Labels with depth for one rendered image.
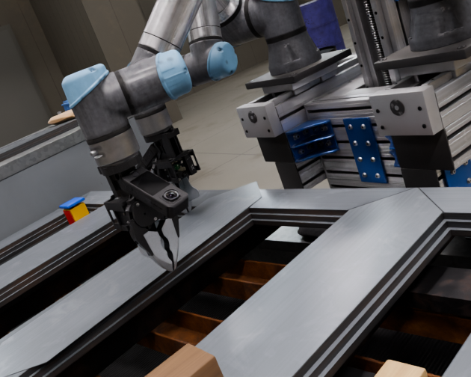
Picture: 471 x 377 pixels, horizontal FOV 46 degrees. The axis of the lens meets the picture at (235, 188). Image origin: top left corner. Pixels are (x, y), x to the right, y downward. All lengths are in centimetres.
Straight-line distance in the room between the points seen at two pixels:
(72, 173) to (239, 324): 127
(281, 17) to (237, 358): 103
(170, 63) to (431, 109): 50
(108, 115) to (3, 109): 864
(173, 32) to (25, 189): 102
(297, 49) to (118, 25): 661
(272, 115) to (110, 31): 663
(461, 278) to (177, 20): 63
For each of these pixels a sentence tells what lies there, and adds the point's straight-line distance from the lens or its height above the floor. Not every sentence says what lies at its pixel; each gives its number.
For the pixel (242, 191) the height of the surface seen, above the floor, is 85.
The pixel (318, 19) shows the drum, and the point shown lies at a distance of 772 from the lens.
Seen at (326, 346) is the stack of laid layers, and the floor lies 84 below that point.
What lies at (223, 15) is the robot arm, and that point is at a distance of 158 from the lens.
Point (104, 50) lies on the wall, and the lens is 794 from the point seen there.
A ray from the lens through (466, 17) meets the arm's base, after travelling 122.
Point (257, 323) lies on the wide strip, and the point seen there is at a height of 85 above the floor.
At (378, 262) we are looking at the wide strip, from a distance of 84.
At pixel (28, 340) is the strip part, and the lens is 108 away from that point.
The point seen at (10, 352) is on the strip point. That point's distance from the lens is 107.
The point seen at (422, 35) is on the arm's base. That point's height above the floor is 107.
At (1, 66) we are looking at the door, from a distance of 958.
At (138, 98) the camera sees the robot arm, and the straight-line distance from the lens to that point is 89.
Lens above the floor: 125
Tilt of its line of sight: 17 degrees down
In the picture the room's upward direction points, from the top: 21 degrees counter-clockwise
